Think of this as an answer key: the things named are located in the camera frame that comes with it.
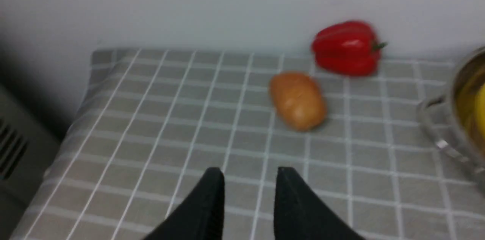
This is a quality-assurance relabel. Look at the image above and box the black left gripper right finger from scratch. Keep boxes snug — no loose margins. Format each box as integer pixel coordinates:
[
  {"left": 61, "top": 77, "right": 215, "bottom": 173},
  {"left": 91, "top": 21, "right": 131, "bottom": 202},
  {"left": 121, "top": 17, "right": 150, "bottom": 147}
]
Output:
[{"left": 274, "top": 167, "right": 363, "bottom": 240}]

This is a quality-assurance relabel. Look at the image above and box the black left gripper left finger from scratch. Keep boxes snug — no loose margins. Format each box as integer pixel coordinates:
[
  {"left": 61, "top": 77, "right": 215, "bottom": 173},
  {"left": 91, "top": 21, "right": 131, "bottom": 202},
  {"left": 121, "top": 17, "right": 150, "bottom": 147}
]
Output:
[{"left": 144, "top": 167, "right": 225, "bottom": 240}]

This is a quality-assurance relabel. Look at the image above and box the yellow-rimmed bamboo steamer basket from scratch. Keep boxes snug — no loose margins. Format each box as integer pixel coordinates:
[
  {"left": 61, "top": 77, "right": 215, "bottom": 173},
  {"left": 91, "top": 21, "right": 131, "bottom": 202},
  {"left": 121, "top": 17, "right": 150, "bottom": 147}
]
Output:
[{"left": 455, "top": 80, "right": 485, "bottom": 150}]

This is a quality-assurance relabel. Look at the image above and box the grey white-checked tablecloth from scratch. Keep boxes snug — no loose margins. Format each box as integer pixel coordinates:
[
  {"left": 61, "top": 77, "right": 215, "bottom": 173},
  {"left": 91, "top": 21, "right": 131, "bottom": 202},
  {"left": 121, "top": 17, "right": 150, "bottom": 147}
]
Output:
[{"left": 11, "top": 50, "right": 484, "bottom": 240}]

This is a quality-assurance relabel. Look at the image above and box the brown potato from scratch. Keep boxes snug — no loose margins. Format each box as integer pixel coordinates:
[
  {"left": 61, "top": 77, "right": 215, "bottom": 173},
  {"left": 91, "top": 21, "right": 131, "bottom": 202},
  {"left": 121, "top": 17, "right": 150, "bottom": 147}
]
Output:
[{"left": 268, "top": 71, "right": 327, "bottom": 132}]

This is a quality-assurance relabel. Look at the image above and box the red bell pepper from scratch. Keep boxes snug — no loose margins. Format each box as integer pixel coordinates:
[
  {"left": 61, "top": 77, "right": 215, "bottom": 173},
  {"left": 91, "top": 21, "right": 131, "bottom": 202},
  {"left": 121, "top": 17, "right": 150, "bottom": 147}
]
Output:
[{"left": 311, "top": 20, "right": 387, "bottom": 77}]

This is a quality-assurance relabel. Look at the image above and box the grey vented box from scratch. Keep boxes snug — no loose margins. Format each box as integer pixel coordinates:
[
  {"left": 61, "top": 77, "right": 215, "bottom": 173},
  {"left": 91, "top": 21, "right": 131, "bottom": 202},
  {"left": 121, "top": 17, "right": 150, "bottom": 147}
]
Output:
[{"left": 0, "top": 86, "right": 60, "bottom": 240}]

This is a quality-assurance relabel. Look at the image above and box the stainless steel two-handled pot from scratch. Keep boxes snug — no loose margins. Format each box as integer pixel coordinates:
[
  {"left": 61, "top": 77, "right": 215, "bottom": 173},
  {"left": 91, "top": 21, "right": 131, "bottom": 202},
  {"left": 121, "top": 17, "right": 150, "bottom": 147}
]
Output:
[{"left": 417, "top": 47, "right": 484, "bottom": 179}]

